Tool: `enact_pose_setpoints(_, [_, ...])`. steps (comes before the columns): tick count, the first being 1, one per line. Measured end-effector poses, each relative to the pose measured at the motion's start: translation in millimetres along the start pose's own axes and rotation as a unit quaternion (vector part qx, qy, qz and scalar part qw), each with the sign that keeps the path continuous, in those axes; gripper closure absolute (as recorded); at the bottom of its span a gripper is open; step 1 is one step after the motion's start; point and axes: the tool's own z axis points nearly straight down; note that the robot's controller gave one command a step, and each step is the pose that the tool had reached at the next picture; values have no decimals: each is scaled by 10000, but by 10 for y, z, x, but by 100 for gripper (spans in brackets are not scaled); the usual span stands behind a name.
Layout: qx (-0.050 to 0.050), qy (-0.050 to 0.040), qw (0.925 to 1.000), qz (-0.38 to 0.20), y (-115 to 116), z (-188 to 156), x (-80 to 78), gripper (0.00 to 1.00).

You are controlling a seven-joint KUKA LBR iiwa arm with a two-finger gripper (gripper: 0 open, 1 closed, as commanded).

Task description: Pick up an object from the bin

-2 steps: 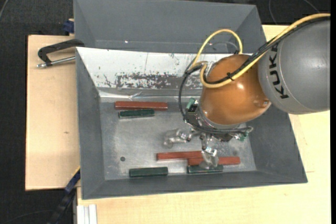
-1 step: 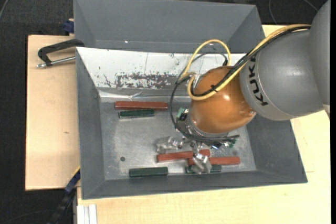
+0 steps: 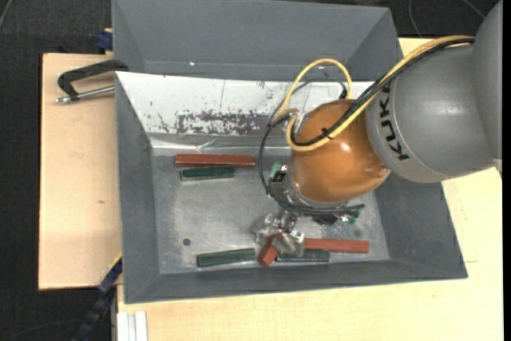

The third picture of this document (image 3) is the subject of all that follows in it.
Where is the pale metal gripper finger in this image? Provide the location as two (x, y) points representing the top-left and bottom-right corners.
(278, 228), (307, 257)
(252, 212), (281, 246)

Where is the short red-brown block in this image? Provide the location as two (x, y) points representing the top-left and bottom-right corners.
(257, 234), (281, 268)

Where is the dark green flat block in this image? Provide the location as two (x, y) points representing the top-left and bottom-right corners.
(179, 166), (237, 182)
(275, 249), (332, 264)
(196, 248), (257, 268)

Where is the grey metal bin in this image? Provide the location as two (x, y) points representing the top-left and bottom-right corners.
(110, 0), (469, 305)

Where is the red-brown flat block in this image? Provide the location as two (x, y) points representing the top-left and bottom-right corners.
(174, 153), (256, 169)
(303, 237), (371, 255)

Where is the pale flat board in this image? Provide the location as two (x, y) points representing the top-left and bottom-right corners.
(38, 53), (123, 291)

